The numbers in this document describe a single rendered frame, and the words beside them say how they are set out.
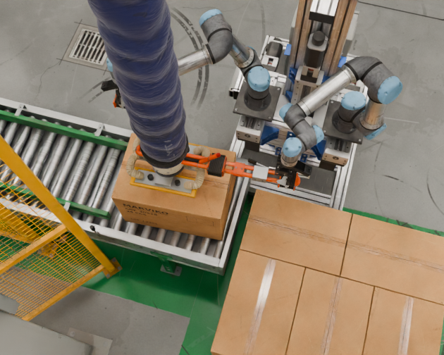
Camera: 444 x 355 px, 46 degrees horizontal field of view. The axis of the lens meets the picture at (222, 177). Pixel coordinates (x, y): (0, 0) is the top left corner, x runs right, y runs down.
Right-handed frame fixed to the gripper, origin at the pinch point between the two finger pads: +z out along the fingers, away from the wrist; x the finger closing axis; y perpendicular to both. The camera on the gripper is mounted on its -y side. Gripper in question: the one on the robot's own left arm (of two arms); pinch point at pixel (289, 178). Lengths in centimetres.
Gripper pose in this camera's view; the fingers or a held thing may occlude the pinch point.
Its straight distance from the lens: 254.1
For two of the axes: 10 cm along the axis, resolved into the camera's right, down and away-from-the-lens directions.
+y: -9.7, -2.1, 1.1
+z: 0.2, 3.9, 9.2
